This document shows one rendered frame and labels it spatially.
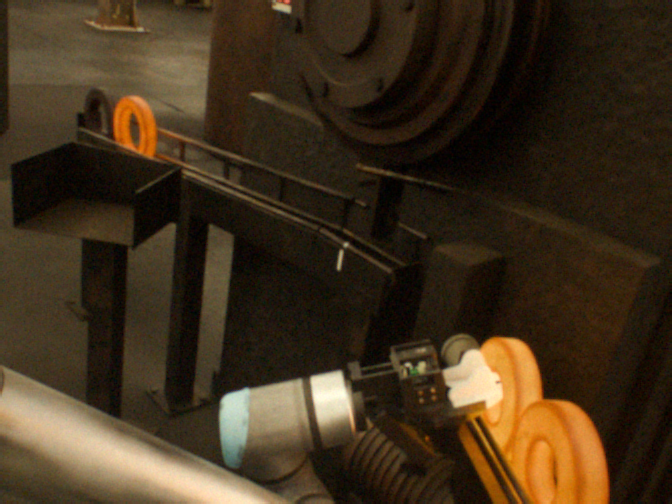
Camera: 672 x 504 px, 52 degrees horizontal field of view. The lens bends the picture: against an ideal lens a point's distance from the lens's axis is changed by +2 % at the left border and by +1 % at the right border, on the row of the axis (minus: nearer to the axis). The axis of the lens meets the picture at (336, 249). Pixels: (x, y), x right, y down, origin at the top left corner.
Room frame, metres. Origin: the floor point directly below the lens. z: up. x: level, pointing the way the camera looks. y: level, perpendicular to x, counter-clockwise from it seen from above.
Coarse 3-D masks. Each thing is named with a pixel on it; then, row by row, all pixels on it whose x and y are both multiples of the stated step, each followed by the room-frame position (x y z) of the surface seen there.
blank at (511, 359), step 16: (480, 352) 0.82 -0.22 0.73; (496, 352) 0.78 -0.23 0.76; (512, 352) 0.75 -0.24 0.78; (528, 352) 0.75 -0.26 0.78; (496, 368) 0.77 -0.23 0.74; (512, 368) 0.73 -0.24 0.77; (528, 368) 0.73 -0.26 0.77; (512, 384) 0.72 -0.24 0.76; (528, 384) 0.71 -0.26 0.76; (512, 400) 0.70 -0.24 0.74; (528, 400) 0.70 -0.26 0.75; (496, 416) 0.76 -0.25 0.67; (512, 416) 0.69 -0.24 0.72; (496, 432) 0.72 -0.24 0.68; (512, 432) 0.68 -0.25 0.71
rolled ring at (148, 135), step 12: (120, 108) 1.84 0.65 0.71; (132, 108) 1.79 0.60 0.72; (144, 108) 1.78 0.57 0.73; (120, 120) 1.85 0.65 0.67; (144, 120) 1.75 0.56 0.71; (120, 132) 1.84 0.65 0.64; (144, 132) 1.75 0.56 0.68; (156, 132) 1.76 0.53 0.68; (132, 144) 1.85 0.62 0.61; (144, 144) 1.75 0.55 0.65
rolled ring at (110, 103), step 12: (96, 96) 1.93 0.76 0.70; (108, 96) 1.90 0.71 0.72; (84, 108) 1.99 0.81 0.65; (96, 108) 1.98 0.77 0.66; (108, 108) 1.88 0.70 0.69; (84, 120) 1.98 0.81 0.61; (96, 120) 1.98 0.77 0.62; (108, 120) 1.88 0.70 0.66; (96, 132) 1.96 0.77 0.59; (108, 132) 1.88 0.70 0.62
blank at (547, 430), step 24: (528, 408) 0.67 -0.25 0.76; (552, 408) 0.62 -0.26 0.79; (576, 408) 0.63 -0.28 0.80; (528, 432) 0.65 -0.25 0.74; (552, 432) 0.61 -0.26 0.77; (576, 432) 0.59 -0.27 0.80; (528, 456) 0.64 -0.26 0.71; (552, 456) 0.64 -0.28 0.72; (576, 456) 0.56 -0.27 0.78; (600, 456) 0.57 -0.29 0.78; (528, 480) 0.62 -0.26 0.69; (552, 480) 0.63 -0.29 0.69; (576, 480) 0.55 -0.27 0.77; (600, 480) 0.55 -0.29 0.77
